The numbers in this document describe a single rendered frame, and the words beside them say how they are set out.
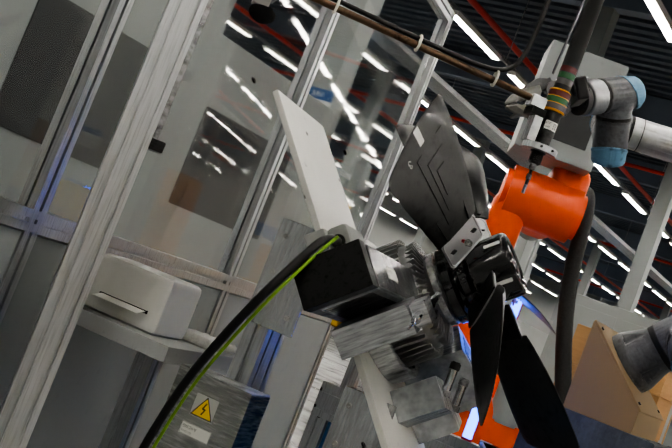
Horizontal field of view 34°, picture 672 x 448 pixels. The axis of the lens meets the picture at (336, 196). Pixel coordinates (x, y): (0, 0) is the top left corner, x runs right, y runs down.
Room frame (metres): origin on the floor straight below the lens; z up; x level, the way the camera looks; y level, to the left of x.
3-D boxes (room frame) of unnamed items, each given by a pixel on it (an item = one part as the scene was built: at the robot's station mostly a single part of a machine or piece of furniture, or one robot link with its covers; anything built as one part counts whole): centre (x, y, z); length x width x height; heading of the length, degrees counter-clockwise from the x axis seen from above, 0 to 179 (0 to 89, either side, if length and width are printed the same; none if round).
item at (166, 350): (2.17, 0.22, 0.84); 0.36 x 0.24 x 0.03; 159
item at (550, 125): (2.08, -0.33, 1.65); 0.04 x 0.04 x 0.46
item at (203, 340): (2.24, 0.14, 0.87); 0.15 x 0.09 x 0.02; 160
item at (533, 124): (2.08, -0.32, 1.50); 0.09 x 0.07 x 0.10; 104
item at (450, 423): (2.05, -0.32, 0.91); 0.12 x 0.08 x 0.12; 69
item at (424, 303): (1.76, -0.20, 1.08); 0.07 x 0.04 x 0.06; 169
